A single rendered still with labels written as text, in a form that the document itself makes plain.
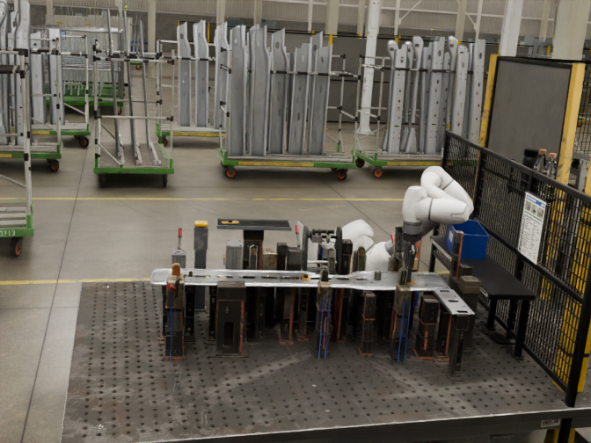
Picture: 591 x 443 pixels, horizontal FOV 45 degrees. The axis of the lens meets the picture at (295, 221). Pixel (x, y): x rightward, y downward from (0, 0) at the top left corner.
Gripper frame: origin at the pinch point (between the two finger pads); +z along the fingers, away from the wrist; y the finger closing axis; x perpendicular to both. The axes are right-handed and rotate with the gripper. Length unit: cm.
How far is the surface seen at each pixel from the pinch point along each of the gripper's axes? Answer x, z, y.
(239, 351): 77, 32, -16
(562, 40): -396, -109, 675
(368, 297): 21.0, 5.8, -15.4
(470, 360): -28.3, 34.6, -19.2
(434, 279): -15.0, 4.6, 5.2
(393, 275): 3.4, 4.6, 10.4
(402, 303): 6.9, 6.7, -19.9
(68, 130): 315, 77, 878
